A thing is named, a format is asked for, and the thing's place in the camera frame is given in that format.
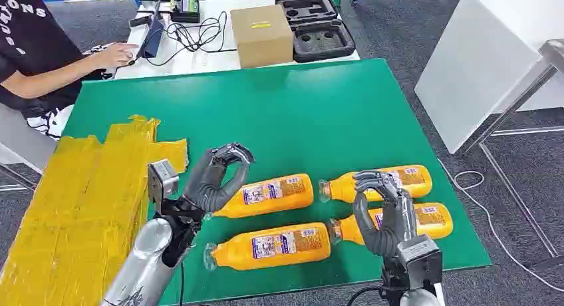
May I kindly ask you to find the person's right hand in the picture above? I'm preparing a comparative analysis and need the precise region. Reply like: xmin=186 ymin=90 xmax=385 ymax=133
xmin=94 ymin=43 xmax=140 ymax=70

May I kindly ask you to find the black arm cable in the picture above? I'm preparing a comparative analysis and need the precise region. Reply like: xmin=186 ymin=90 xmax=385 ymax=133
xmin=345 ymin=285 xmax=385 ymax=306
xmin=178 ymin=261 xmax=186 ymax=306

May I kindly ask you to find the orange drink bottle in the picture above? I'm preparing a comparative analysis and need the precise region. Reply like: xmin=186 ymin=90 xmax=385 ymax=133
xmin=203 ymin=222 xmax=332 ymax=272
xmin=318 ymin=164 xmax=433 ymax=204
xmin=328 ymin=202 xmax=454 ymax=246
xmin=204 ymin=173 xmax=315 ymax=220

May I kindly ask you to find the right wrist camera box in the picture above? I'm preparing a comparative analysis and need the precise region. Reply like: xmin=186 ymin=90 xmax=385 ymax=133
xmin=393 ymin=234 xmax=444 ymax=291

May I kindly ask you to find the black foam case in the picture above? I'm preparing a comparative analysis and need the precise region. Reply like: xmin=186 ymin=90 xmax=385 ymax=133
xmin=275 ymin=0 xmax=356 ymax=64

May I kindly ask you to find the black cable tangle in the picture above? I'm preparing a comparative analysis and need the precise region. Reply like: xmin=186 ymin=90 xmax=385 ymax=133
xmin=145 ymin=11 xmax=239 ymax=68

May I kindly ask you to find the white floor cable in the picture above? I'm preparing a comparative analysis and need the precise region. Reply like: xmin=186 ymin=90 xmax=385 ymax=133
xmin=436 ymin=158 xmax=564 ymax=294

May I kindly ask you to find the large white panel table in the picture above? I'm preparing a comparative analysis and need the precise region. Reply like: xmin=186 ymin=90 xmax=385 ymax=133
xmin=414 ymin=0 xmax=564 ymax=155

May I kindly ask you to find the yellow sheet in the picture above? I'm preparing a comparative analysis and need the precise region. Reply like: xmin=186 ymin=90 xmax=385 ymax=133
xmin=0 ymin=114 xmax=190 ymax=306

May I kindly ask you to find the person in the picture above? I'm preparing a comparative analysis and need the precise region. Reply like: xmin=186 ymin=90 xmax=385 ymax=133
xmin=0 ymin=0 xmax=140 ymax=141

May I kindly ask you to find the grey seat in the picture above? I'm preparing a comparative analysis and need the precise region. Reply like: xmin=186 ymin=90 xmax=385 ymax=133
xmin=0 ymin=103 xmax=58 ymax=175

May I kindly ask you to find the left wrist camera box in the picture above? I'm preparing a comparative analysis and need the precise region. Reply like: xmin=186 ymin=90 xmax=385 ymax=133
xmin=147 ymin=159 xmax=180 ymax=204

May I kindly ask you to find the cardboard box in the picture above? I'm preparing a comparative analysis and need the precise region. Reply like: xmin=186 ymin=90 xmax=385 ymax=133
xmin=229 ymin=4 xmax=295 ymax=70

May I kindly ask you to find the green mat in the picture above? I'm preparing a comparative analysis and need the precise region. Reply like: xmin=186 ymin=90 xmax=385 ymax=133
xmin=61 ymin=58 xmax=492 ymax=306

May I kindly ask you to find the steel bench frame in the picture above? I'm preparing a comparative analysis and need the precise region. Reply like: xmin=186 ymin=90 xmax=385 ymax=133
xmin=458 ymin=39 xmax=564 ymax=272

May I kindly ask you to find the black device with green screen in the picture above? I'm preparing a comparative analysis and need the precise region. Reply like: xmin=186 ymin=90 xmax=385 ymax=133
xmin=170 ymin=0 xmax=202 ymax=24

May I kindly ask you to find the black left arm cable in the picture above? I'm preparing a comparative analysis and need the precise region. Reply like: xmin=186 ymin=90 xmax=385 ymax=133
xmin=178 ymin=261 xmax=186 ymax=306

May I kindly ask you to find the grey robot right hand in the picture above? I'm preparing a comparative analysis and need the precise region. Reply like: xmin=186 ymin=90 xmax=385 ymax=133
xmin=351 ymin=170 xmax=418 ymax=258

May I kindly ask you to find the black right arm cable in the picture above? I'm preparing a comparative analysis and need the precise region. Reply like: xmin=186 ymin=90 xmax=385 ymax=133
xmin=345 ymin=285 xmax=385 ymax=306

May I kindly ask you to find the tablet in blue cover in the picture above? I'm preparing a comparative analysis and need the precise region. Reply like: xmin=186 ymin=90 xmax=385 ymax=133
xmin=130 ymin=2 xmax=166 ymax=61

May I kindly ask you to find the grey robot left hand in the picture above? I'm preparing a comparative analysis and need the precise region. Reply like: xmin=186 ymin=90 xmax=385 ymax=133
xmin=181 ymin=142 xmax=257 ymax=214

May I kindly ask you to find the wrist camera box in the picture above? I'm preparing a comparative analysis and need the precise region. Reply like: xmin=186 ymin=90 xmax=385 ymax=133
xmin=147 ymin=159 xmax=180 ymax=204
xmin=393 ymin=234 xmax=444 ymax=291

